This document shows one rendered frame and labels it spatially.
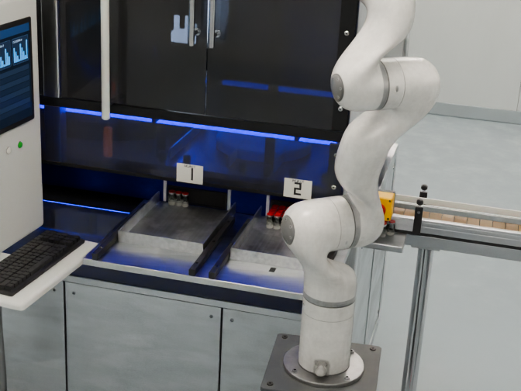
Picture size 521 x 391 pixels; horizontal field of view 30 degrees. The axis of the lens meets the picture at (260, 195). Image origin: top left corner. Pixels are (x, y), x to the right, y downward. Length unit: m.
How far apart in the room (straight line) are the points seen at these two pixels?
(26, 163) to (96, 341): 0.71
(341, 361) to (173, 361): 1.14
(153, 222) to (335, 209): 1.00
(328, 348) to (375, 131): 0.55
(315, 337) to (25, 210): 1.18
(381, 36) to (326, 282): 0.59
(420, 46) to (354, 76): 5.64
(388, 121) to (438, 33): 5.49
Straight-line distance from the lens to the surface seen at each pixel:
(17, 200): 3.01
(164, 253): 2.79
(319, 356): 2.24
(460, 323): 4.44
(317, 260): 2.10
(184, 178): 3.00
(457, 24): 7.41
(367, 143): 1.95
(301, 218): 2.07
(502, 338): 4.38
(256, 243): 2.87
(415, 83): 1.89
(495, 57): 7.44
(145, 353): 3.32
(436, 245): 3.03
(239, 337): 3.18
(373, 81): 1.84
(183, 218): 3.02
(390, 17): 1.85
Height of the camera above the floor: 2.05
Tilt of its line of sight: 21 degrees down
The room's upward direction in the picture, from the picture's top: 3 degrees clockwise
